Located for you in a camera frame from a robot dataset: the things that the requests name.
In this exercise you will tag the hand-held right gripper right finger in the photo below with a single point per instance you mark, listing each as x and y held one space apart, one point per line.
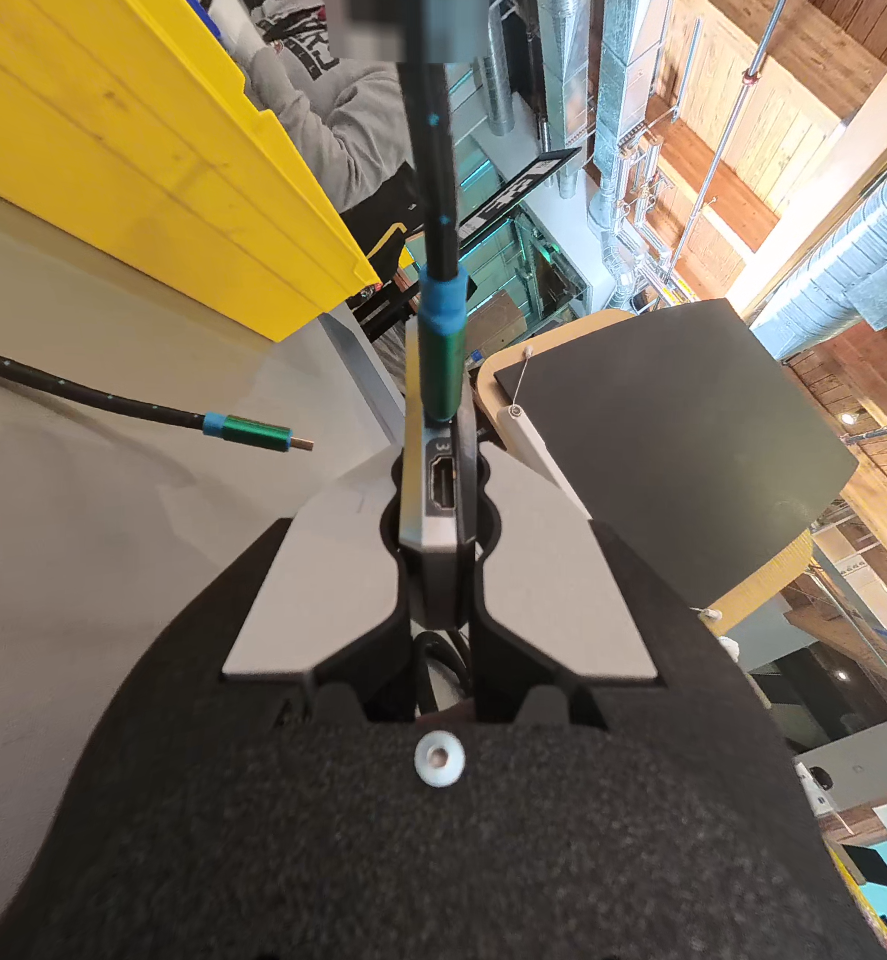
556 592

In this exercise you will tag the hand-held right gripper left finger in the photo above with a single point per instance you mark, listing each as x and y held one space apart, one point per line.
316 592

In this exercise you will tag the yellow storage bin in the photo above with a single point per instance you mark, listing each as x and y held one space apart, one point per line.
113 150

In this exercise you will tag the grey desk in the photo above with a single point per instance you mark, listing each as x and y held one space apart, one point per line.
113 562

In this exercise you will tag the black hanging sign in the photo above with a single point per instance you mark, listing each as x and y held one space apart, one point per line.
518 191

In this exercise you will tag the metal ceiling pipe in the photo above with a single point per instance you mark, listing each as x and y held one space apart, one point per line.
749 75

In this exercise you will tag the silver round ventilation duct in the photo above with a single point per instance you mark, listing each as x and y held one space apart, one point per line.
863 255

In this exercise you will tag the insulated rectangular duct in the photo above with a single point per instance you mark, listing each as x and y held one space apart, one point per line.
627 90

